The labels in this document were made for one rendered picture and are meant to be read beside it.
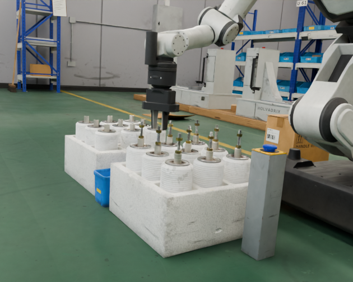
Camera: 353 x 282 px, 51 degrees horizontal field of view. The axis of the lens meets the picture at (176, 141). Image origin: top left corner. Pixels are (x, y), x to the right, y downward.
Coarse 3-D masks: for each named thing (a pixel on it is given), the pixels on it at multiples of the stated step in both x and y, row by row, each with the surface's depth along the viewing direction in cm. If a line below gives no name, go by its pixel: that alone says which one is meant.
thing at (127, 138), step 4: (124, 132) 157; (128, 132) 156; (132, 132) 156; (136, 132) 157; (124, 136) 157; (128, 136) 156; (132, 136) 156; (136, 136) 156; (120, 140) 160; (124, 140) 157; (128, 140) 156; (132, 140) 156; (136, 140) 157; (120, 144) 160; (124, 144) 157; (128, 144) 156; (124, 148) 158
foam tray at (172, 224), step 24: (120, 168) 125; (120, 192) 125; (144, 192) 111; (168, 192) 104; (192, 192) 105; (216, 192) 109; (240, 192) 115; (120, 216) 126; (144, 216) 112; (168, 216) 101; (192, 216) 106; (216, 216) 111; (240, 216) 117; (144, 240) 112; (168, 240) 103; (192, 240) 108; (216, 240) 113
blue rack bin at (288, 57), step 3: (285, 54) 701; (288, 54) 705; (291, 54) 709; (303, 54) 676; (279, 57) 695; (282, 57) 687; (285, 57) 681; (288, 57) 675; (291, 57) 668; (282, 60) 689; (285, 60) 683; (288, 60) 677; (291, 60) 670
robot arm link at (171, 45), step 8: (152, 32) 106; (152, 40) 106; (160, 40) 109; (168, 40) 106; (176, 40) 107; (184, 40) 109; (152, 48) 107; (160, 48) 109; (168, 48) 107; (176, 48) 108; (184, 48) 110; (152, 56) 107; (160, 56) 110; (168, 56) 110; (176, 56) 109; (152, 64) 108; (160, 64) 109; (168, 64) 109; (176, 64) 112
